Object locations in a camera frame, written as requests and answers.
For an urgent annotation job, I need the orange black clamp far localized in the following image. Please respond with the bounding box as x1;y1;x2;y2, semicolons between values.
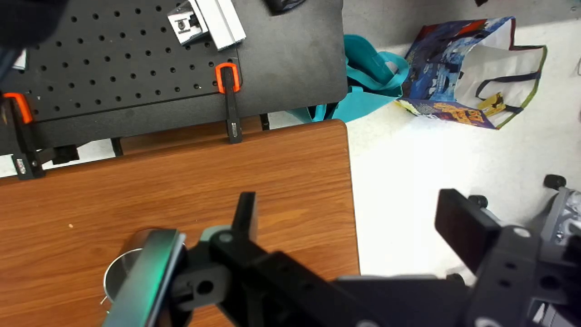
1;91;43;180

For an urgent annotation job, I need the orange black clamp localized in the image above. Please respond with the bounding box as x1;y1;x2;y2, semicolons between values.
214;62;243;144
1;91;43;180

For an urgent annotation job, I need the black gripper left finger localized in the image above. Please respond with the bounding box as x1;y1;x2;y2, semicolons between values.
232;193;256;240

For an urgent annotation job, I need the silver aluminium extrusion rail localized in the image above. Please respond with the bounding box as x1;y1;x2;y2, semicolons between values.
167;0;246;51

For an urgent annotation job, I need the colourful printed tote bag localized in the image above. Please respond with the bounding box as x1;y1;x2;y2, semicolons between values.
401;17;548;130

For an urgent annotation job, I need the small steel pot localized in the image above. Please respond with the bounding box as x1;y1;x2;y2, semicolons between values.
98;228;183;317

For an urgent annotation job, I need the teal fabric bag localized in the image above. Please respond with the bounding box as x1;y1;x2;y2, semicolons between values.
292;35;410;124

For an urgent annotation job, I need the black perforated base board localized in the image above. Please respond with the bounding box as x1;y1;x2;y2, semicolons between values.
1;0;346;148

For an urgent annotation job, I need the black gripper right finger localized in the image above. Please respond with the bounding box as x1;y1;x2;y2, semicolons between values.
433;190;501;273

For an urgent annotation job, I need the orange black clamp near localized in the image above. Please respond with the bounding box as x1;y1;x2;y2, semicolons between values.
214;62;243;144

